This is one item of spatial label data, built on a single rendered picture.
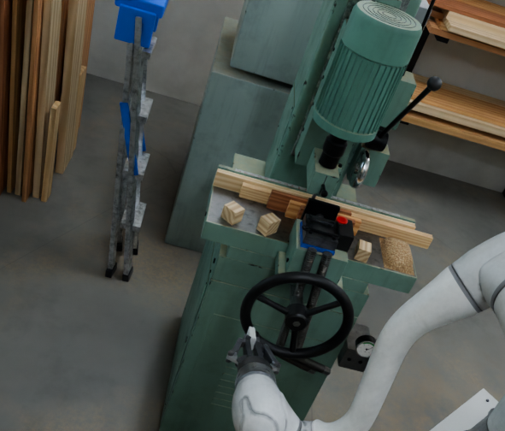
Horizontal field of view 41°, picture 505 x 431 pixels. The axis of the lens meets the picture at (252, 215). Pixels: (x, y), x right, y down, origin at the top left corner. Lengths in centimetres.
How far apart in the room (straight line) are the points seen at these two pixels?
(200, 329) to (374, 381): 82
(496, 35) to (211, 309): 236
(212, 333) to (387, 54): 95
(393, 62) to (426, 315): 66
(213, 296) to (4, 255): 121
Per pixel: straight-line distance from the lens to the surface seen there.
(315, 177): 184
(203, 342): 208
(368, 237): 198
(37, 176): 319
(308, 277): 165
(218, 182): 193
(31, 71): 289
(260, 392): 137
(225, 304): 197
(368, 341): 197
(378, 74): 168
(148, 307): 281
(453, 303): 127
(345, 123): 173
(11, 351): 258
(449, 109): 395
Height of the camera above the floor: 194
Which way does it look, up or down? 34 degrees down
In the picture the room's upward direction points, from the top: 20 degrees clockwise
